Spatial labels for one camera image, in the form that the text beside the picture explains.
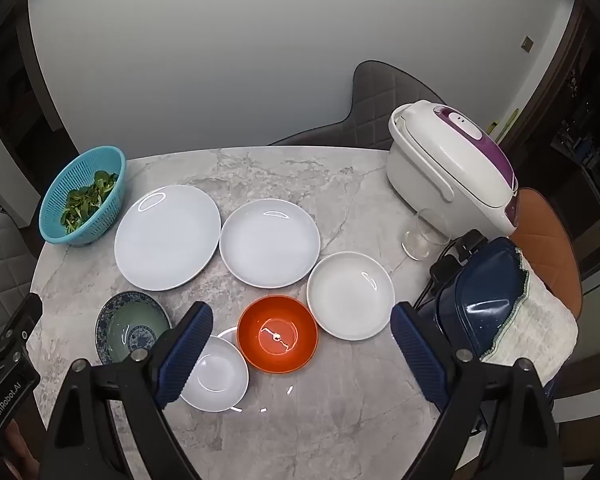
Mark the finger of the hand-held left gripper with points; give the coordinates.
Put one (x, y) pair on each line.
(22, 320)

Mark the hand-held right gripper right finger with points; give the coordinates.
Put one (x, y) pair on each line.
(420, 355)

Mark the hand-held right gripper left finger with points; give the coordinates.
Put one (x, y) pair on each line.
(190, 355)

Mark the small white bowl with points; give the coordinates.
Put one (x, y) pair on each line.
(215, 380)

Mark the blue patterned green bowl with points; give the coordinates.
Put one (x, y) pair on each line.
(125, 330)

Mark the orange bowl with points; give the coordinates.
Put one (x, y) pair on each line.
(260, 350)

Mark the small deep white plate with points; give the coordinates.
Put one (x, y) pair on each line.
(350, 295)

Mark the large white plate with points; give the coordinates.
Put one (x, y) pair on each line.
(165, 240)

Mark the medium white plate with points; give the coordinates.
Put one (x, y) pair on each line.
(270, 245)

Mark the grey quilted chair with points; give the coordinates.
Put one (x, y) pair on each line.
(375, 100)
(0, 260)

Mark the dark blue electric grill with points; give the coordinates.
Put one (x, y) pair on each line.
(480, 290)

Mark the blue plastic colander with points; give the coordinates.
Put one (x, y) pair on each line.
(55, 220)

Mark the clear drinking glass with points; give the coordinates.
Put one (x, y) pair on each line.
(422, 245)

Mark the white cloth with green edge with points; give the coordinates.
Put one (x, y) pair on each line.
(545, 320)

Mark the green leafy vegetables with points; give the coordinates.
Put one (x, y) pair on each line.
(87, 200)

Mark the orange chair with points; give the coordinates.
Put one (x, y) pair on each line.
(550, 230)

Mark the white and purple rice cooker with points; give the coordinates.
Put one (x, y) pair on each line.
(445, 160)

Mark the wall switch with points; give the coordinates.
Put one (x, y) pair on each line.
(527, 43)

